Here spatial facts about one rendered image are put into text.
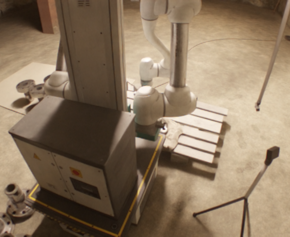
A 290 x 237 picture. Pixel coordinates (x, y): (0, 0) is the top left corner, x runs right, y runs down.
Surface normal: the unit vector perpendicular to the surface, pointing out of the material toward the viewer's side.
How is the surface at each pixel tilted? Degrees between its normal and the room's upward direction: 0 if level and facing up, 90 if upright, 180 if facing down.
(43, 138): 0
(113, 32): 90
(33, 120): 0
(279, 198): 0
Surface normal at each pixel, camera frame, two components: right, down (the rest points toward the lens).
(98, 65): -0.32, 0.60
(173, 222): 0.00, -0.77
